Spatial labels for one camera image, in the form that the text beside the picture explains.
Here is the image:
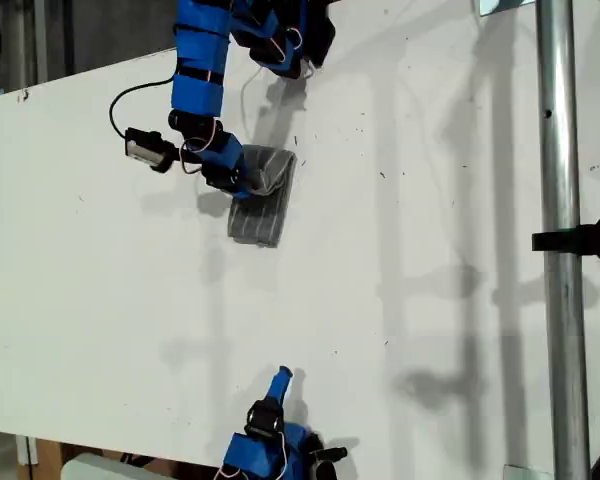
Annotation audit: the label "grey striped towel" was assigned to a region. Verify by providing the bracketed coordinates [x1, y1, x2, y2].
[226, 144, 299, 249]

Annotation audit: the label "white box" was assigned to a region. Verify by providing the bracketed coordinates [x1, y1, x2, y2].
[60, 453, 176, 480]

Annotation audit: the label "wooden table leg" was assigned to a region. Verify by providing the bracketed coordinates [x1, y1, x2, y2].
[17, 435, 64, 480]

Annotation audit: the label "black clamp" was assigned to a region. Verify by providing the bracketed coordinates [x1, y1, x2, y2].
[531, 212, 600, 265]

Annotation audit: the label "black camera box on stalk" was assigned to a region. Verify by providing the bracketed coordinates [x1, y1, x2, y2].
[309, 446, 349, 480]
[124, 127, 177, 174]

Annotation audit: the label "thin black camera cable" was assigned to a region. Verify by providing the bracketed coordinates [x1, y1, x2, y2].
[109, 74, 176, 140]

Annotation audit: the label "metal bracket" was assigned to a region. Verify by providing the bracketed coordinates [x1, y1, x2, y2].
[472, 0, 534, 19]

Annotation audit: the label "steel post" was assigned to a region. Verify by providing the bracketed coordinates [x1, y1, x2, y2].
[534, 0, 592, 480]

